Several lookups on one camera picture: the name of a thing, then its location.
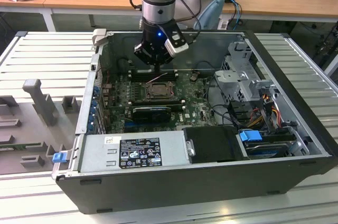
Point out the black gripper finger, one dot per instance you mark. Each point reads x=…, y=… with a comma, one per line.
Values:
x=165, y=57
x=145, y=52

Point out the black RAM slot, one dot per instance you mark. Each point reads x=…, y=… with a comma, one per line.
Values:
x=140, y=77
x=177, y=108
x=140, y=72
x=158, y=100
x=177, y=105
x=158, y=103

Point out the CPU socket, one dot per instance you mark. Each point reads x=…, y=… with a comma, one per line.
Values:
x=159, y=97

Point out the blue expansion slot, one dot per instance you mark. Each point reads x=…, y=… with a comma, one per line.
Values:
x=129, y=124

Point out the round coin cell battery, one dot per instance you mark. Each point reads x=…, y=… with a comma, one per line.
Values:
x=193, y=77

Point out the black graphics card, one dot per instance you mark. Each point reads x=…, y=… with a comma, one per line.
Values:
x=150, y=115

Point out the pale blue teach pendant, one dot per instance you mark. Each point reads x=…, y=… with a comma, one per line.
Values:
x=211, y=14

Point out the green motherboard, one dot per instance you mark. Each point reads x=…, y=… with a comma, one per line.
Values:
x=195, y=113

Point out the white power adapter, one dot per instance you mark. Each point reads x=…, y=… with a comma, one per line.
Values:
x=223, y=23

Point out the silver metal drive cage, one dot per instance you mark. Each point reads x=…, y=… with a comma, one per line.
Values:
x=232, y=77

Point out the black plastic shroud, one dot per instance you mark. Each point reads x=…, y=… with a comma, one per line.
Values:
x=211, y=143

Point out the silver power supply unit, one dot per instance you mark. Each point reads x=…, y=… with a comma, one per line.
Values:
x=92, y=155

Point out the black grey PC case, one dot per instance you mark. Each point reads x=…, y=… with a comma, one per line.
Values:
x=158, y=189

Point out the blue case latch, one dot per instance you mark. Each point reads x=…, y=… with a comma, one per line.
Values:
x=59, y=158

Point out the hard disk blue carrier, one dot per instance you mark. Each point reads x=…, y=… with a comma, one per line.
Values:
x=266, y=150

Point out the grey parts rack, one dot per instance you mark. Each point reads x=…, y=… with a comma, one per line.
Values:
x=29, y=129

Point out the green RAM stick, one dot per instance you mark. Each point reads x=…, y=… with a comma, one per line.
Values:
x=18, y=147

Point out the silver camera on black bracket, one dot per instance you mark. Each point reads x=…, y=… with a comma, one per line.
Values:
x=177, y=48

